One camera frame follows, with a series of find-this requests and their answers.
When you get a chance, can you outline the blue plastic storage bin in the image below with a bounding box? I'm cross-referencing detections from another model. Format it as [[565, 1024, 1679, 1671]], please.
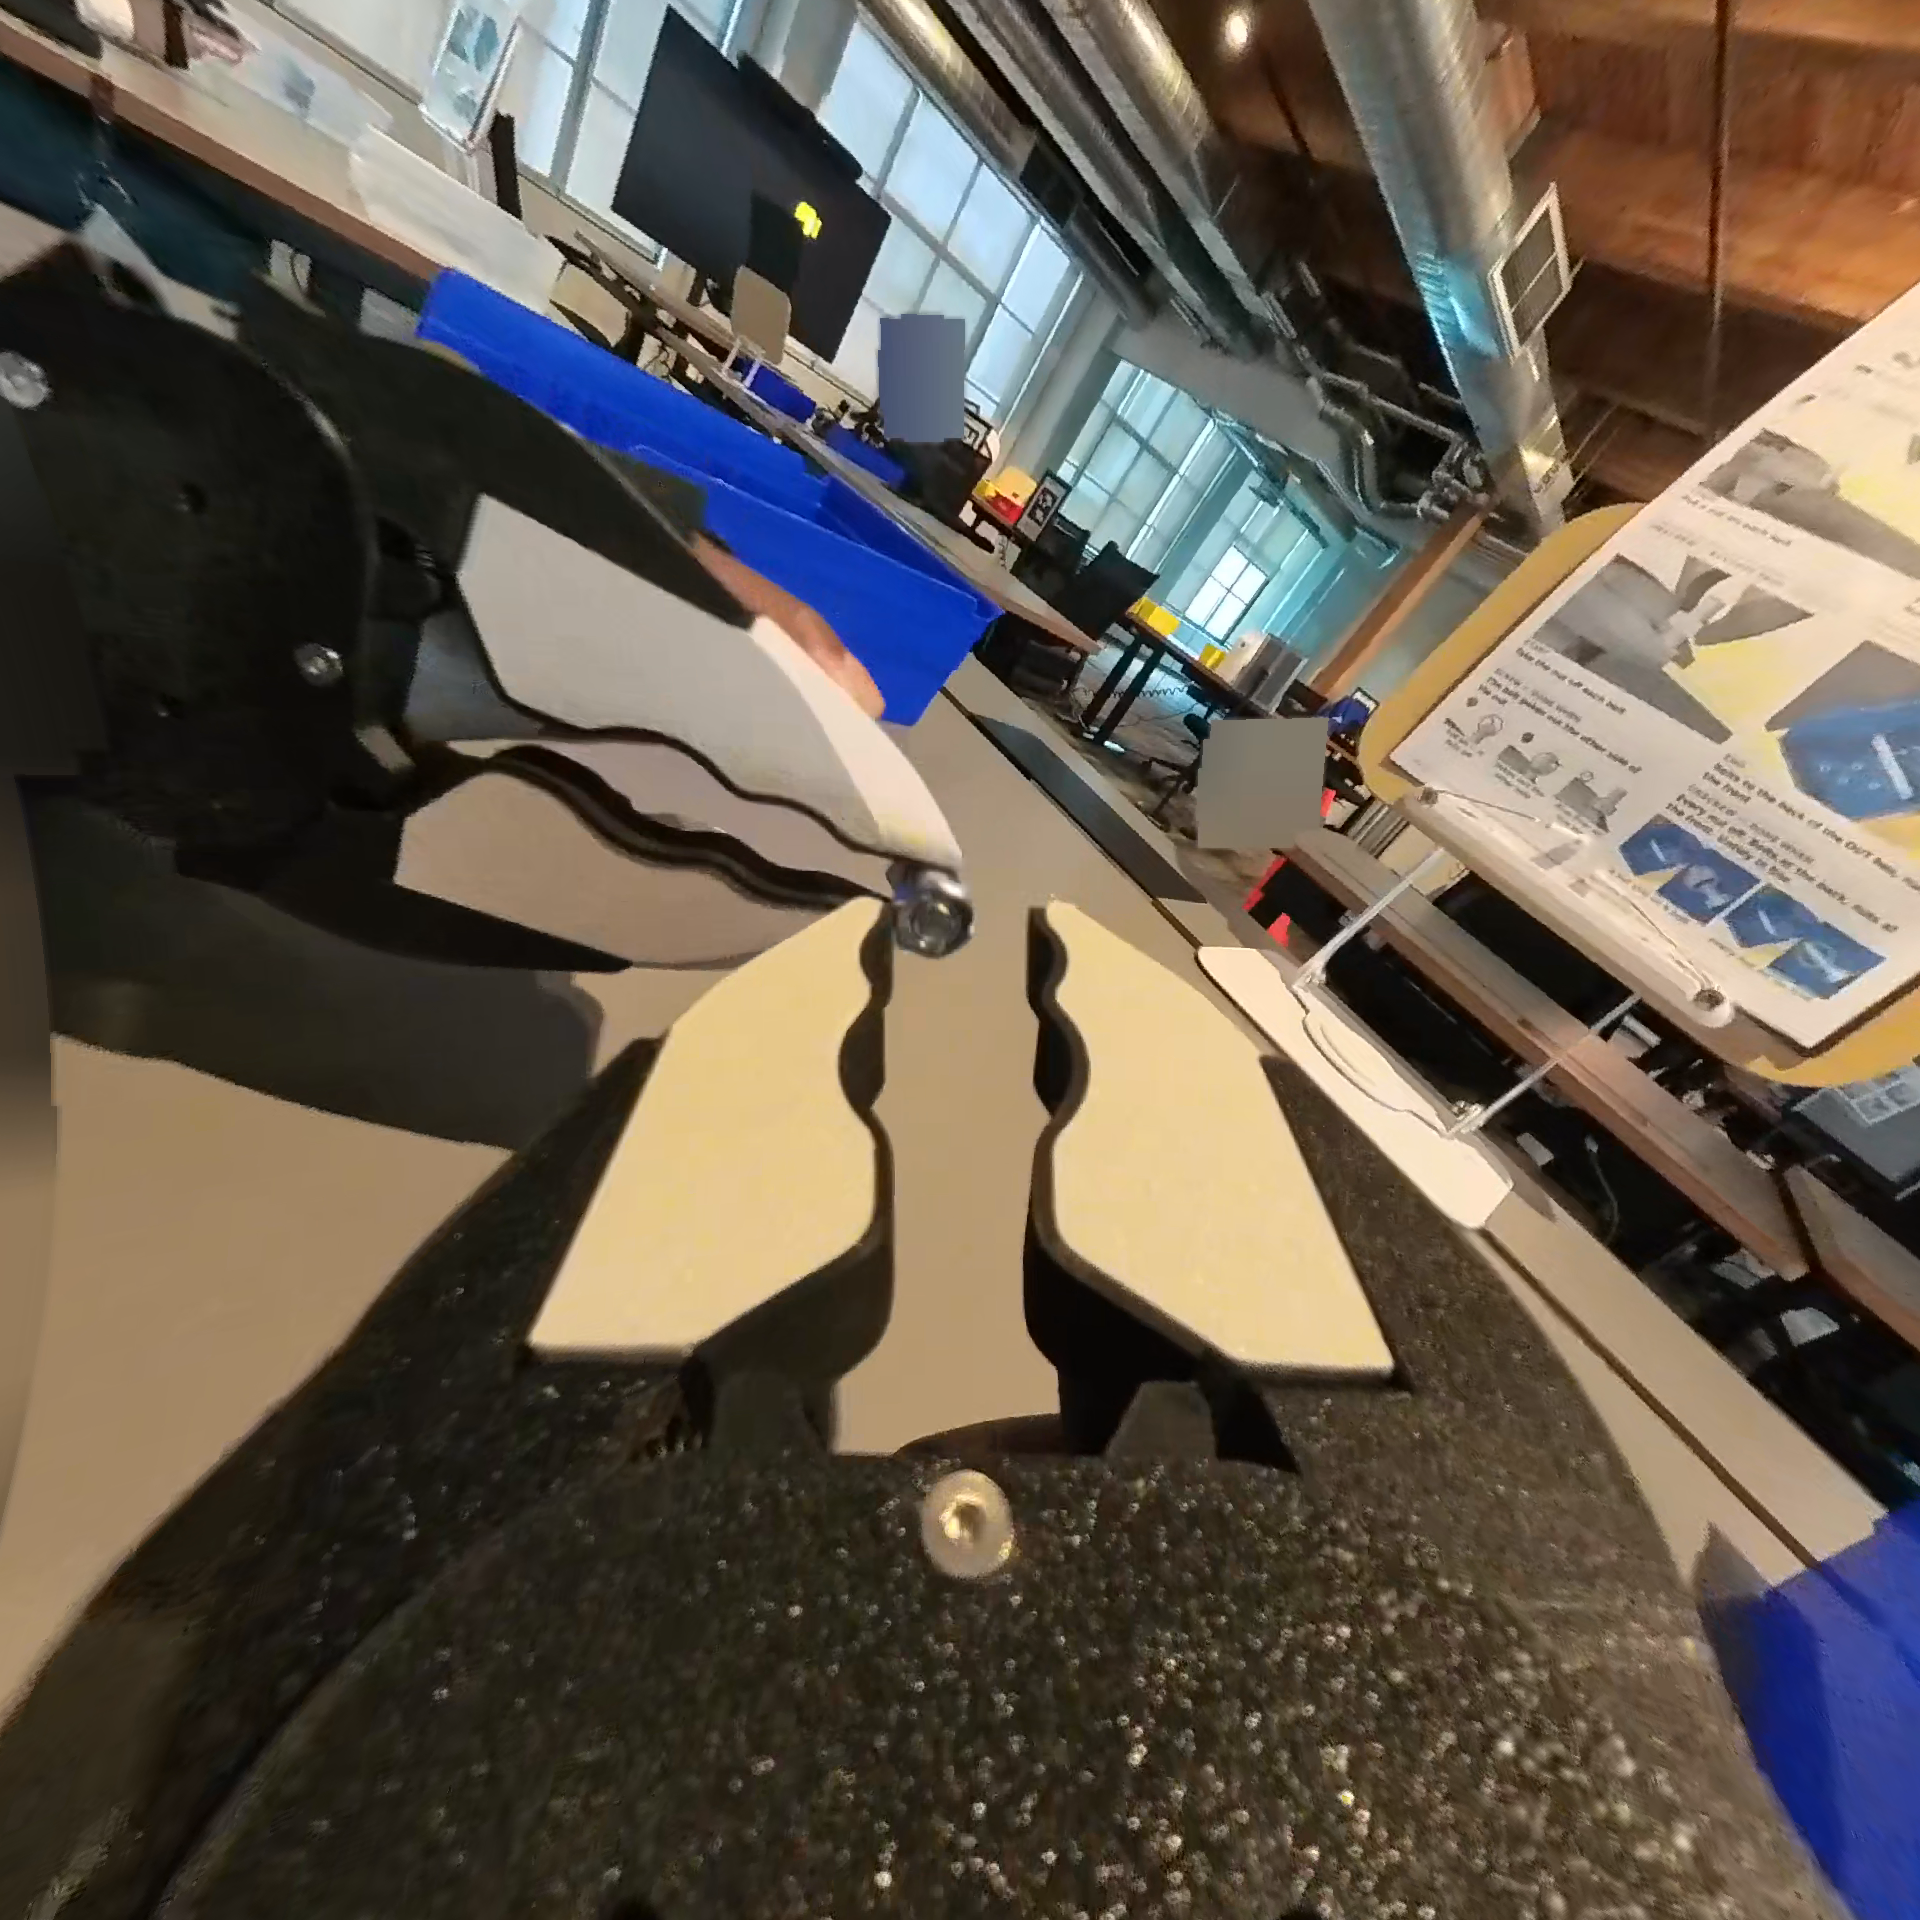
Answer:
[[1704, 1501, 1920, 1920], [417, 265, 999, 729]]

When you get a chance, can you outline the metal ventilation duct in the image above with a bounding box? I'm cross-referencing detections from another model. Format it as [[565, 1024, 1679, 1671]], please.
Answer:
[[1023, 0, 1578, 529]]

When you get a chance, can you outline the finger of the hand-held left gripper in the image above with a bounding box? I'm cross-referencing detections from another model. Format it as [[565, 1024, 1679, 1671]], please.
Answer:
[[384, 746, 907, 970], [400, 496, 973, 877]]

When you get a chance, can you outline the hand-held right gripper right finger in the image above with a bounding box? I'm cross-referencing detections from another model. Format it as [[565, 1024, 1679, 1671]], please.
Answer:
[[1031, 900, 1398, 1384]]

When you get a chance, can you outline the black monitor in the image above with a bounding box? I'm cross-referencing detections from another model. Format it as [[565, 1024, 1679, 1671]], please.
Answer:
[[610, 10, 894, 357]]

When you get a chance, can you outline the desk cable flap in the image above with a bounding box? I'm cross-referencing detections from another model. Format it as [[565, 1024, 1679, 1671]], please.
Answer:
[[967, 715, 1203, 904]]

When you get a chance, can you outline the person's left hand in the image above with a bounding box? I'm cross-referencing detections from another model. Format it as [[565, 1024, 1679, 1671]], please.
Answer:
[[729, 595, 897, 724]]

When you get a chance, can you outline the printed poster sheet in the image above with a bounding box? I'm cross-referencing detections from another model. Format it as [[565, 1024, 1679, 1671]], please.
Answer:
[[1389, 287, 1920, 1051]]

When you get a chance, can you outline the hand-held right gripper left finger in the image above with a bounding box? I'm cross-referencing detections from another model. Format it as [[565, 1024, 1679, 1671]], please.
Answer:
[[526, 900, 894, 1377]]

